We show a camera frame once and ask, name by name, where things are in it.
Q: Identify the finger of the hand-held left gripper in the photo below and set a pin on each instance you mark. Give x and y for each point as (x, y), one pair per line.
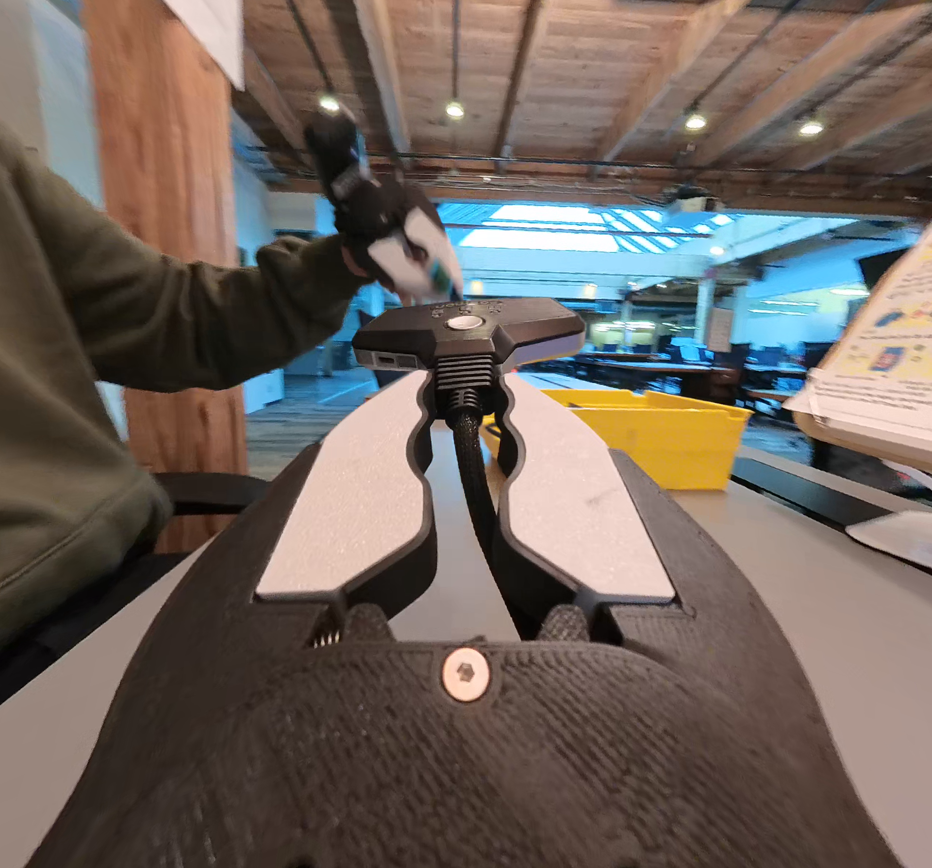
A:
(437, 249)

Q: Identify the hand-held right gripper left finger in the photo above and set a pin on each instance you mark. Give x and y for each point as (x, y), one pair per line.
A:
(349, 496)

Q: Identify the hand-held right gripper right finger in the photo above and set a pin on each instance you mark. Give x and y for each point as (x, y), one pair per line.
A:
(582, 496)

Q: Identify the person's left forearm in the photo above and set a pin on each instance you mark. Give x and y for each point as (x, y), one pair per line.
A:
(218, 314)

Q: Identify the grey desk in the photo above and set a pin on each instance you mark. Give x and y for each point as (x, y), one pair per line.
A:
(801, 591)

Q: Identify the yellow plastic bin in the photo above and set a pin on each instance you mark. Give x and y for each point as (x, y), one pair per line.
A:
(655, 438)

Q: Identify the round ceiling light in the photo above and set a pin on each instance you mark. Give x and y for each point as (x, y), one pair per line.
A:
(810, 127)
(329, 104)
(455, 109)
(695, 121)

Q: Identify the black office chair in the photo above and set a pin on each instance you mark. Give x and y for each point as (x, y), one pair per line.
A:
(211, 491)

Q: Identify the row of dark office desks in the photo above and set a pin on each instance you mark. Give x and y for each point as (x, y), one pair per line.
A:
(655, 365)

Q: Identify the wooden pillar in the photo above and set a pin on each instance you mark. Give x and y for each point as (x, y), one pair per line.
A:
(167, 191)

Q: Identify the black flat panel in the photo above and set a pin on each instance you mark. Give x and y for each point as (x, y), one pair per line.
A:
(801, 489)

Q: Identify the ceiling projector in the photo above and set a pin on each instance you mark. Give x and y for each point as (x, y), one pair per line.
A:
(692, 196)

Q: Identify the white paper sheet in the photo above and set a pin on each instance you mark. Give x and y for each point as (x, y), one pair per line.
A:
(196, 1)

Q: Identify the person's torso in green sweater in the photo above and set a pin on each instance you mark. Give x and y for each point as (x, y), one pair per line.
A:
(58, 445)

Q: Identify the white flat base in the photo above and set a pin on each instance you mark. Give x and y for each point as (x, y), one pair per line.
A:
(899, 537)

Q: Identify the printed instruction sheet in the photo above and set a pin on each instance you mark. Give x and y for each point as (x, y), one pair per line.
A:
(888, 344)

